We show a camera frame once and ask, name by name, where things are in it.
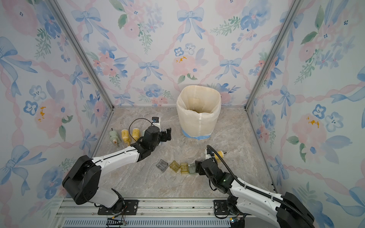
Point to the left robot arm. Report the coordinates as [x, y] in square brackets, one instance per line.
[82, 181]

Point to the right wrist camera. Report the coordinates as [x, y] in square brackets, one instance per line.
[209, 156]

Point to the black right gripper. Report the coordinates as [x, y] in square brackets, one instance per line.
[201, 172]

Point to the yellow tinted tray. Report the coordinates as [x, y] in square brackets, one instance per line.
[175, 166]
[184, 168]

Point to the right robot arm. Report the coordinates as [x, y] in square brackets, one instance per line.
[281, 211]

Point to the pale green pencil sharpener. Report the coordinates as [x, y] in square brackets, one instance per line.
[114, 137]

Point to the aluminium corner post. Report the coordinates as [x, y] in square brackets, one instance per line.
[289, 19]
[65, 25]

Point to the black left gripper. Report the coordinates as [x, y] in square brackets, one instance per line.
[165, 138]

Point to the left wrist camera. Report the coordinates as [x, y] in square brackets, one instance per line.
[156, 122]

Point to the yellow pencil sharpener front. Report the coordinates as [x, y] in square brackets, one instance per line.
[126, 137]

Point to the yellow pencil sharpener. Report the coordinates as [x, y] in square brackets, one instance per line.
[126, 137]
[221, 155]
[136, 134]

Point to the aluminium corner post right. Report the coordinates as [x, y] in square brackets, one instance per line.
[289, 19]

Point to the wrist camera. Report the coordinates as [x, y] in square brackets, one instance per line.
[209, 156]
[156, 122]

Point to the aluminium corner post left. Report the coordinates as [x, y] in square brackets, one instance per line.
[65, 25]

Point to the yellow pencil sharpener back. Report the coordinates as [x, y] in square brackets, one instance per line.
[136, 134]

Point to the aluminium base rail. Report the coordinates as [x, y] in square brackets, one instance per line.
[155, 213]

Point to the clear shavings tray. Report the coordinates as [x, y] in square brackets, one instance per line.
[162, 165]

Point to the cream waste bin with liner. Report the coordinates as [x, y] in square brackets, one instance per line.
[198, 109]

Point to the clear green-tinted tray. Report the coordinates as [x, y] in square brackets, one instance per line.
[192, 168]

